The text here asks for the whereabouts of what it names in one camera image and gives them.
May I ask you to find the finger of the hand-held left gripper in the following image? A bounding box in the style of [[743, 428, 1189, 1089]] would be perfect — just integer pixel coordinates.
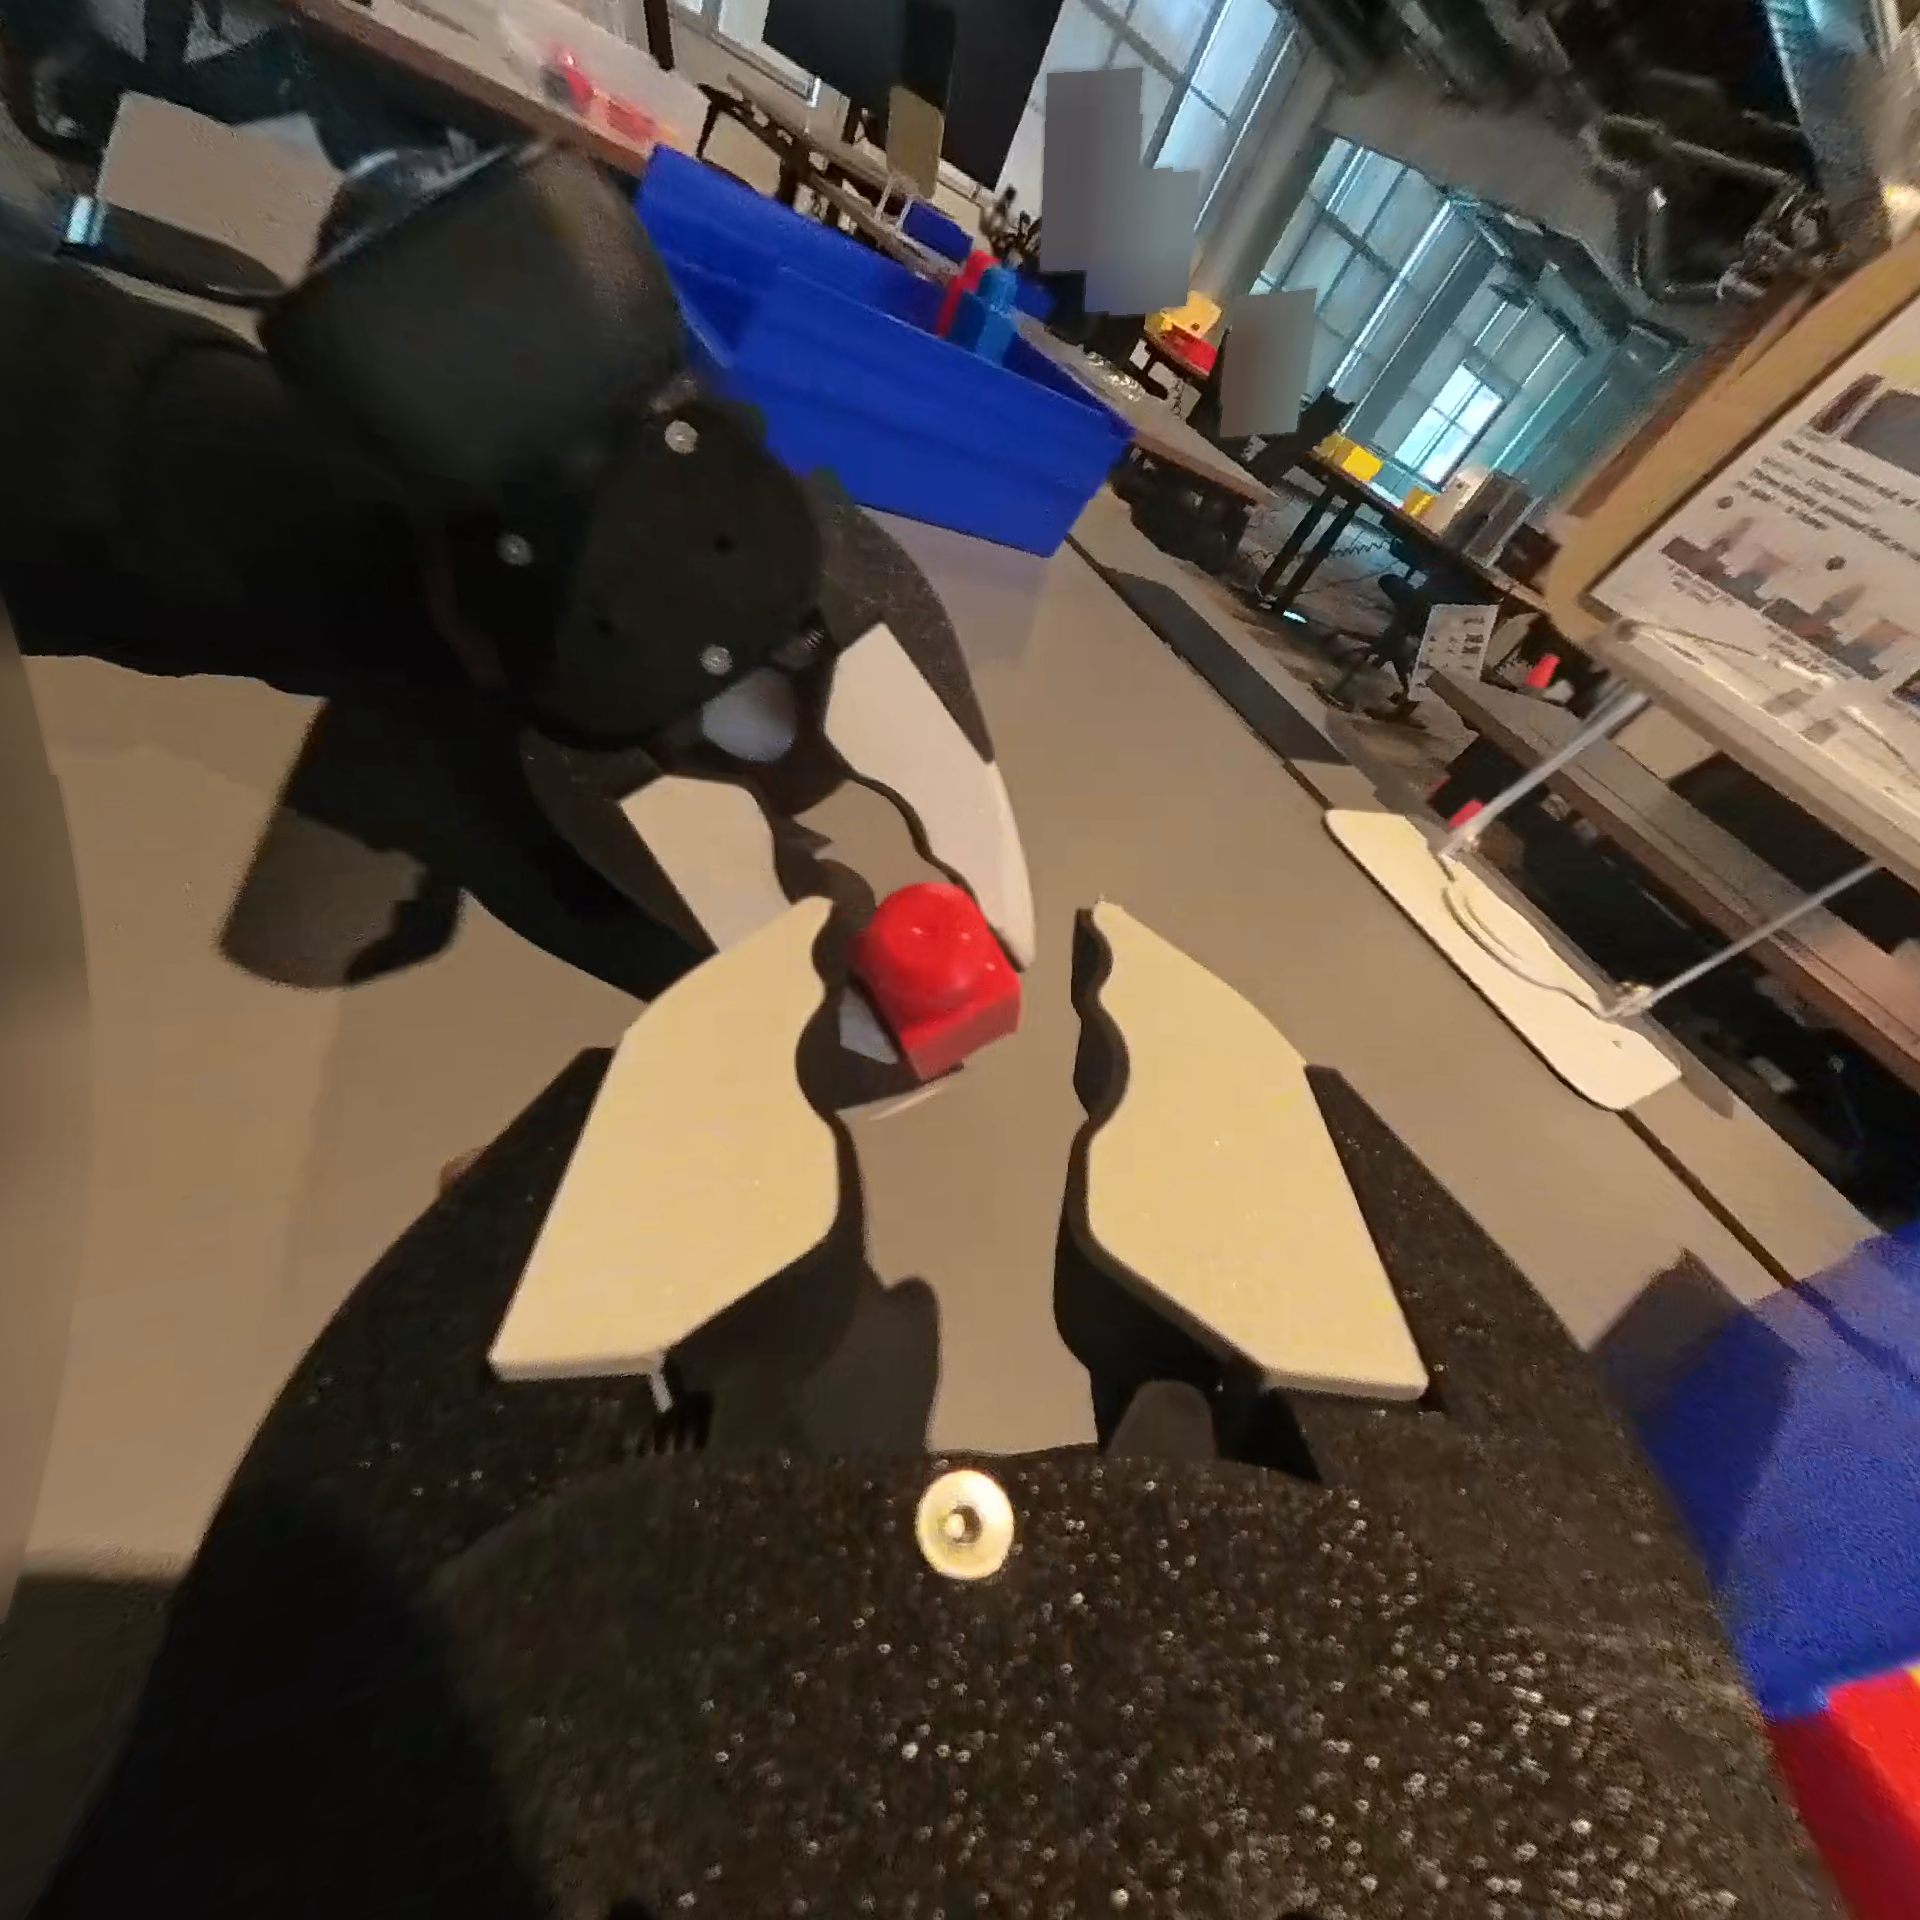
[[619, 777, 800, 959], [827, 620, 1041, 966]]

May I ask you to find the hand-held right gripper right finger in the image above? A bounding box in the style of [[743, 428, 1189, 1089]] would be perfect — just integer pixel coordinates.
[[1066, 901, 1429, 1396]]

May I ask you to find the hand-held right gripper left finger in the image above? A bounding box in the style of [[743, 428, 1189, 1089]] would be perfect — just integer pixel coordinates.
[[489, 895, 862, 1382]]

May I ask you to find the blue plastic storage bin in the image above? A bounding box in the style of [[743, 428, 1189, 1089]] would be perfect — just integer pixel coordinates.
[[1599, 1229, 1920, 1718], [674, 257, 1137, 561], [633, 145, 976, 338]]

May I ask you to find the person's left forearm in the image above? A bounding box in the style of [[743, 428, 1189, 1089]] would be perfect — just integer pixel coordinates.
[[0, 247, 520, 707]]

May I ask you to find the black mat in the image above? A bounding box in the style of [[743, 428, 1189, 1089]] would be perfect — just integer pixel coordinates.
[[1103, 563, 1353, 769]]

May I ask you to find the white sign stand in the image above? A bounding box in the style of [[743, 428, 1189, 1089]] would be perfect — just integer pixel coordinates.
[[1329, 690, 1881, 1115]]

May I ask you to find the wooden edged table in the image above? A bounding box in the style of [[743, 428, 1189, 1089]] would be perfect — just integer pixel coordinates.
[[294, 0, 706, 174], [1050, 330, 1278, 511]]

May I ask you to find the dark top table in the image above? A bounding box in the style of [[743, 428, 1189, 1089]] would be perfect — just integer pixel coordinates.
[[1424, 668, 1920, 1097]]

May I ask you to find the black monitor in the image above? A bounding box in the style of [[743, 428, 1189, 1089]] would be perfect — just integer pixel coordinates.
[[761, 0, 1069, 183]]

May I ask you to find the poster board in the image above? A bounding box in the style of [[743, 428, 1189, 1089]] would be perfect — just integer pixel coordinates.
[[1545, 241, 1920, 782]]

